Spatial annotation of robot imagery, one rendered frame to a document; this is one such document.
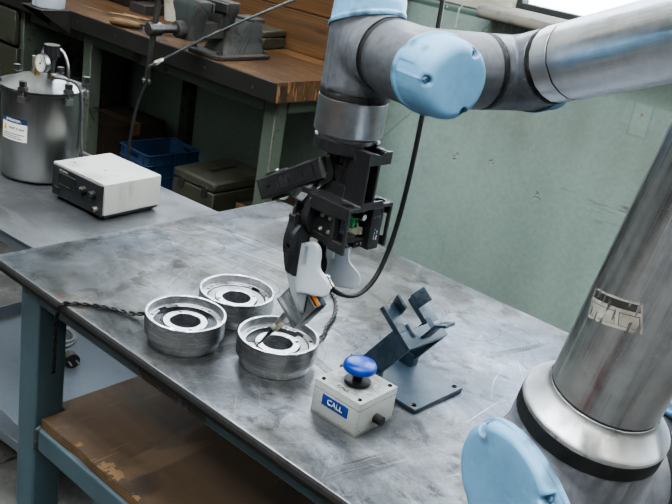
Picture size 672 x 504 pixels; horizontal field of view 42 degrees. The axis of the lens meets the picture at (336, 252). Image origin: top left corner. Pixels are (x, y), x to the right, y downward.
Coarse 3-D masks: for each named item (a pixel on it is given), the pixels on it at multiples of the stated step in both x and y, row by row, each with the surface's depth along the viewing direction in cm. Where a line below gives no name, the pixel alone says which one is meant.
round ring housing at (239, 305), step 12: (216, 276) 126; (228, 276) 127; (240, 276) 127; (204, 288) 124; (228, 288) 125; (252, 288) 127; (264, 288) 126; (216, 300) 119; (228, 300) 125; (240, 300) 126; (252, 300) 123; (264, 300) 125; (228, 312) 118; (240, 312) 118; (252, 312) 119; (264, 312) 121; (228, 324) 120
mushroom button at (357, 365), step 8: (344, 360) 103; (352, 360) 102; (360, 360) 102; (368, 360) 103; (344, 368) 102; (352, 368) 101; (360, 368) 101; (368, 368) 101; (376, 368) 102; (360, 376) 101; (368, 376) 101
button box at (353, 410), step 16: (320, 384) 103; (336, 384) 102; (352, 384) 102; (368, 384) 103; (384, 384) 104; (320, 400) 103; (336, 400) 101; (352, 400) 100; (368, 400) 100; (384, 400) 103; (320, 416) 104; (336, 416) 102; (352, 416) 100; (368, 416) 101; (384, 416) 104; (352, 432) 101
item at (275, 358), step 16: (256, 320) 116; (272, 320) 117; (240, 336) 110; (272, 336) 115; (288, 336) 115; (304, 336) 116; (240, 352) 110; (256, 352) 108; (272, 352) 108; (288, 352) 111; (304, 352) 109; (256, 368) 110; (272, 368) 108; (288, 368) 109; (304, 368) 110
